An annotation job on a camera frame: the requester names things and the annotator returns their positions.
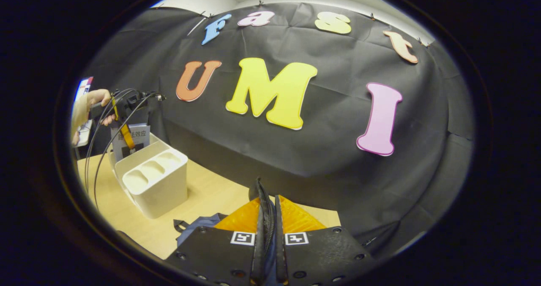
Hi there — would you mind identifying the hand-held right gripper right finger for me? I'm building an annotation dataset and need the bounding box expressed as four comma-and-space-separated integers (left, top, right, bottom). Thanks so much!
275, 195, 374, 286

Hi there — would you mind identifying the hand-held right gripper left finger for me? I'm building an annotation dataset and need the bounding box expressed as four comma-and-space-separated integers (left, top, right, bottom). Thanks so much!
165, 197, 265, 286

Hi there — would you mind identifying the blue-grey book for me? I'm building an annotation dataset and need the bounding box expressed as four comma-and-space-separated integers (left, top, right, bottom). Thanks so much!
111, 123, 150, 162

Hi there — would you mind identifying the blue schoolbag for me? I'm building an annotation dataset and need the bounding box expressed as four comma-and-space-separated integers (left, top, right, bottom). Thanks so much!
173, 177, 279, 286

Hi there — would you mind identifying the white plastic bookshelf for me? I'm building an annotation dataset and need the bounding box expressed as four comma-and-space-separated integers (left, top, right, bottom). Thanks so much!
109, 132, 189, 219

